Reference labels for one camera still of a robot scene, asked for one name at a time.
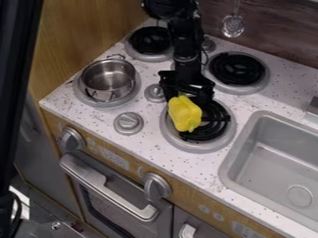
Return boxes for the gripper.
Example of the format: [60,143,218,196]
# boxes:
[157,70,218,109]

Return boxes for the toy stove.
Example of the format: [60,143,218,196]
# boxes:
[72,25,272,154]

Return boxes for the yellow toy pepper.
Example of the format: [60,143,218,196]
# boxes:
[166,95,205,134]

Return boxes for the silver pot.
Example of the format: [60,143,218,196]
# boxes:
[79,54,139,103]

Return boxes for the silver slotted spoon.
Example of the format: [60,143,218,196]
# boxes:
[219,0,246,39]

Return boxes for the toy sink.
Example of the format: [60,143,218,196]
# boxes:
[217,110,318,232]

